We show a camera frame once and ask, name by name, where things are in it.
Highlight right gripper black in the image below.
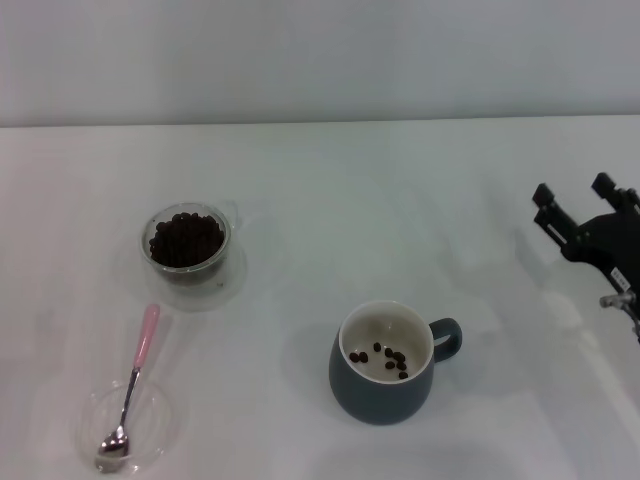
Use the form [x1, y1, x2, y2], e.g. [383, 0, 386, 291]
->
[532, 172, 640, 296]

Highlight few coffee beans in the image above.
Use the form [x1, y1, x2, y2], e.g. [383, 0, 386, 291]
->
[348, 341, 411, 380]

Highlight dark blue ceramic mug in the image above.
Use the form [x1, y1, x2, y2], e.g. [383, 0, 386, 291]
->
[328, 299, 464, 427]

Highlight pink handled metal spoon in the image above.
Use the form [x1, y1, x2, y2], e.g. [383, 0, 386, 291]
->
[96, 303, 162, 459]

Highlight coffee bean pile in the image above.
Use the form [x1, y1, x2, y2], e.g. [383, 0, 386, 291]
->
[148, 212, 226, 269]

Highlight clear glass cup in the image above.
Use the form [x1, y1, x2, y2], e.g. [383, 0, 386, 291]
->
[138, 199, 239, 286]

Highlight clear glass saucer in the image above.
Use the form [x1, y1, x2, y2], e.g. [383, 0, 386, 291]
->
[143, 243, 249, 313]

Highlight shallow clear glass dish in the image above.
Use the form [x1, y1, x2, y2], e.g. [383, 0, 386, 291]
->
[76, 381, 177, 474]

